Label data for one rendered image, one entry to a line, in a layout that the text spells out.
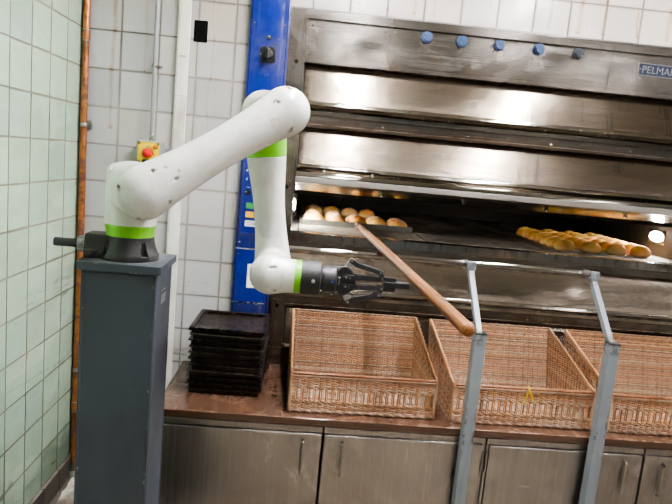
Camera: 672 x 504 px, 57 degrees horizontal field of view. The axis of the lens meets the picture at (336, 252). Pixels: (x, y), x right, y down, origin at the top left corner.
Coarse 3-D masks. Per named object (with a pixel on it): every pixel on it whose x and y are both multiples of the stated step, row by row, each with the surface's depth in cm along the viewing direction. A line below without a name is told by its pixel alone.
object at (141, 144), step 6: (138, 144) 249; (144, 144) 249; (150, 144) 249; (156, 144) 250; (162, 144) 252; (138, 150) 250; (156, 150) 250; (162, 150) 253; (138, 156) 250; (156, 156) 250
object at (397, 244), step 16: (304, 240) 266; (320, 240) 266; (336, 240) 266; (352, 240) 267; (368, 240) 267; (384, 240) 267; (400, 240) 269; (480, 256) 270; (496, 256) 271; (512, 256) 271; (528, 256) 271; (544, 256) 272; (560, 256) 272; (576, 256) 272; (592, 256) 276
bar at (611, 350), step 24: (456, 264) 232; (480, 264) 232; (504, 264) 233; (600, 312) 226; (480, 336) 213; (480, 360) 214; (480, 384) 216; (600, 384) 220; (600, 408) 219; (600, 432) 221; (600, 456) 222; (456, 480) 222
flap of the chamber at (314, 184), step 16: (336, 192) 265; (352, 192) 262; (368, 192) 258; (384, 192) 255; (400, 192) 252; (416, 192) 250; (432, 192) 250; (448, 192) 251; (464, 192) 251; (512, 208) 270; (528, 208) 267; (560, 208) 260; (576, 208) 257; (592, 208) 254; (608, 208) 255; (624, 208) 255; (640, 208) 256
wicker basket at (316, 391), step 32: (320, 320) 266; (352, 320) 267; (384, 320) 269; (416, 320) 268; (320, 352) 265; (352, 352) 266; (384, 352) 267; (416, 352) 261; (288, 384) 234; (320, 384) 224; (352, 384) 225; (384, 384) 225; (416, 384) 226; (384, 416) 227; (416, 416) 228
